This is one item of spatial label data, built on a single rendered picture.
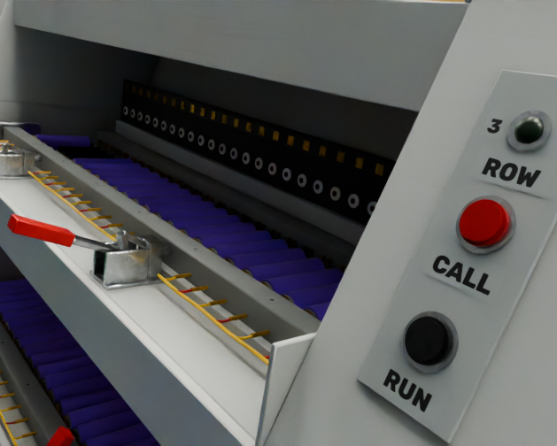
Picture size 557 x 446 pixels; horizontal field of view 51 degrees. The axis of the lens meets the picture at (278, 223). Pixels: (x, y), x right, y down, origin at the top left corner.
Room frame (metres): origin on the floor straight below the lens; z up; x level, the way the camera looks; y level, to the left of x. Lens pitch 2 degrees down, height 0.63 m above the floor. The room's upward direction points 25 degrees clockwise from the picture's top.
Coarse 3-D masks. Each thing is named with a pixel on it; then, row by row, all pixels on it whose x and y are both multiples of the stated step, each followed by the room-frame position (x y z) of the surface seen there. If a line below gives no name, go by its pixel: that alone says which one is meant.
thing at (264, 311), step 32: (64, 160) 0.56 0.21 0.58; (96, 192) 0.48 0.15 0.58; (128, 224) 0.43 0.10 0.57; (160, 224) 0.42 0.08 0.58; (192, 256) 0.37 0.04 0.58; (192, 288) 0.35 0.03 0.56; (224, 288) 0.34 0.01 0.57; (256, 288) 0.33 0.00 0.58; (224, 320) 0.32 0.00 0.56; (256, 320) 0.32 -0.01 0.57; (288, 320) 0.30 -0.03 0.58; (256, 352) 0.29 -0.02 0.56
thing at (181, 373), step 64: (0, 128) 0.68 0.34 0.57; (64, 128) 0.74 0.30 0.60; (128, 128) 0.73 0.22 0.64; (0, 192) 0.51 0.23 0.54; (256, 192) 0.53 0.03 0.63; (64, 256) 0.39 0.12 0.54; (64, 320) 0.39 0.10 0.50; (128, 320) 0.32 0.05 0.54; (192, 320) 0.33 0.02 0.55; (128, 384) 0.32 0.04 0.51; (192, 384) 0.27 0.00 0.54; (256, 384) 0.28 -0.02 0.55
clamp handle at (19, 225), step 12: (12, 216) 0.32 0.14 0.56; (12, 228) 0.31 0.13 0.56; (24, 228) 0.32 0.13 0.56; (36, 228) 0.32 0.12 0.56; (48, 228) 0.33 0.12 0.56; (60, 228) 0.34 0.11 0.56; (48, 240) 0.33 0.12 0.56; (60, 240) 0.33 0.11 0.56; (72, 240) 0.34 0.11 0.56; (84, 240) 0.35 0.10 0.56; (120, 240) 0.36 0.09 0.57
